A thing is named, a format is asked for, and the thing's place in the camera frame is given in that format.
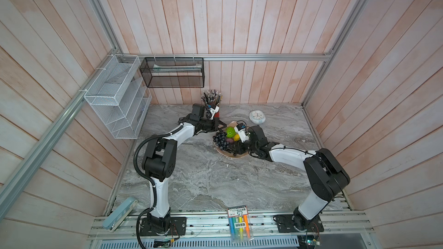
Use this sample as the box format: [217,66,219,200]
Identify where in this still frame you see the black fake grape bunch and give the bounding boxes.
[213,130,241,157]

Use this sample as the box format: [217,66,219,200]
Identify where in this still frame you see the green bumpy fake fruit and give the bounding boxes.
[226,126,236,138]

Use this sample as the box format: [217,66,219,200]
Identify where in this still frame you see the pink scalloped fruit bowl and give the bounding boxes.
[213,121,248,159]

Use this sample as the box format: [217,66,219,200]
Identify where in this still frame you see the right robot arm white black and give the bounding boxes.
[234,124,350,232]

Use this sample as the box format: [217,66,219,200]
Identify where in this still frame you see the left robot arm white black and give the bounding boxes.
[133,104,226,233]

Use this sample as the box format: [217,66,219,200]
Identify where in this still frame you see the white round alarm clock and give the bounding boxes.
[249,110,266,124]

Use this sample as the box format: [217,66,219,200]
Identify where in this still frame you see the highlighter marker pack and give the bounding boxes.
[227,205,254,243]

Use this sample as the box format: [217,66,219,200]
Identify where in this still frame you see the light blue box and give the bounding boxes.
[102,197,138,232]

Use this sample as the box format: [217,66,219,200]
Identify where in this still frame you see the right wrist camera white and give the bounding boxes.
[234,123,249,142]

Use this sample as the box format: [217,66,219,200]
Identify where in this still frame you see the black mesh wall basket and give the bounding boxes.
[140,56,205,88]

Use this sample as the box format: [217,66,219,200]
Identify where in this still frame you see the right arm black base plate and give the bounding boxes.
[273,214,324,233]

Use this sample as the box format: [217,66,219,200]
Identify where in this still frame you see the white wire mesh shelf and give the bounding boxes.
[84,54,152,139]

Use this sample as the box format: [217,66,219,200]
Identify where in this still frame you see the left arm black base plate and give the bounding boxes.
[139,216,187,236]

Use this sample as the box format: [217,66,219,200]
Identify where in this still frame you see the aluminium front rail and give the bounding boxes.
[87,211,375,240]

